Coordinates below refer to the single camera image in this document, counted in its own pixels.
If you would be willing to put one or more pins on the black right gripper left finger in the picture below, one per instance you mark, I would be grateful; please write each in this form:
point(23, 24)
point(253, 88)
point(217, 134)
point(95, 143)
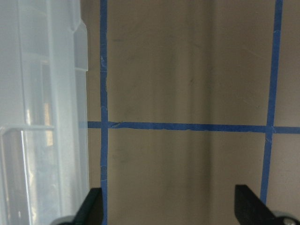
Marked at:
point(91, 212)

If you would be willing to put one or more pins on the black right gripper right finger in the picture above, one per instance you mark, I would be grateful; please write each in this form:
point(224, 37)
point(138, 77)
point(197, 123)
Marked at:
point(250, 210)

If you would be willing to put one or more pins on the clear plastic box lid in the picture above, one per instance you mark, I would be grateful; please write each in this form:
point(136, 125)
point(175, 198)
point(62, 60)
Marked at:
point(44, 172)

